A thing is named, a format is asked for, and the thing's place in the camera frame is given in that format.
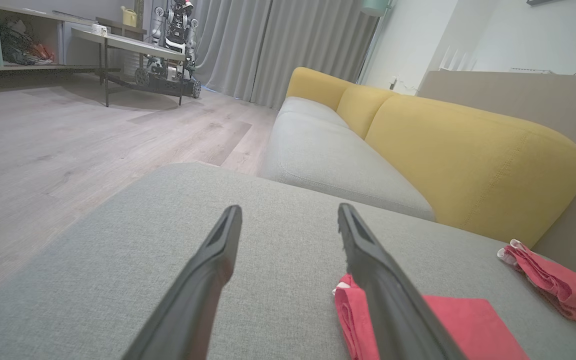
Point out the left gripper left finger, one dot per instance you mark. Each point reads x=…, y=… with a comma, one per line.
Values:
x=188, y=320

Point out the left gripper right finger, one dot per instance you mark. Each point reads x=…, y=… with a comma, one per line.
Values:
x=398, y=320

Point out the red number 23 jersey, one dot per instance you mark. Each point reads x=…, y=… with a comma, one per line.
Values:
x=468, y=330

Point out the red shorts white stripe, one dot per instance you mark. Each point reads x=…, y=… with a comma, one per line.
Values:
x=558, y=282

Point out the large grey sofa ottoman cushion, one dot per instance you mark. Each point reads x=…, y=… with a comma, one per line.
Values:
x=278, y=300

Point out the yellow sofa back cushion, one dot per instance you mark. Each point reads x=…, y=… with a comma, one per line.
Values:
x=315, y=85
x=468, y=165
x=363, y=107

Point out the grey sofa seat cushion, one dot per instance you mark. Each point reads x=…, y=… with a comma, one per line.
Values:
x=328, y=160
x=308, y=107

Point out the grey table dark legs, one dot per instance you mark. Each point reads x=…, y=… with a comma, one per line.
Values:
x=128, y=45

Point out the flat white device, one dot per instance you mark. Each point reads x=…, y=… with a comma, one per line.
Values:
x=530, y=71

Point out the black white wheeled robot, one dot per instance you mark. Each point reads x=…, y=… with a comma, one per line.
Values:
x=178, y=30

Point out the grey pleated curtain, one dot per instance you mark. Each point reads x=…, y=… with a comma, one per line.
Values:
x=288, y=45

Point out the small red orange item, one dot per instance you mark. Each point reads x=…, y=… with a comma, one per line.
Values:
x=43, y=52

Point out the yellow watering can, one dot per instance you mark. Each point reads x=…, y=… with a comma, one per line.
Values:
x=129, y=18

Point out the teal lamp shade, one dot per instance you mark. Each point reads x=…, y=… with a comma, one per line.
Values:
x=373, y=7

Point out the white wall socket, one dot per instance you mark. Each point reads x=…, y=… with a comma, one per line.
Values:
x=394, y=84

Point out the dark wall-mounted device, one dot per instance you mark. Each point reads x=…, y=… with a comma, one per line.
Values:
x=540, y=2

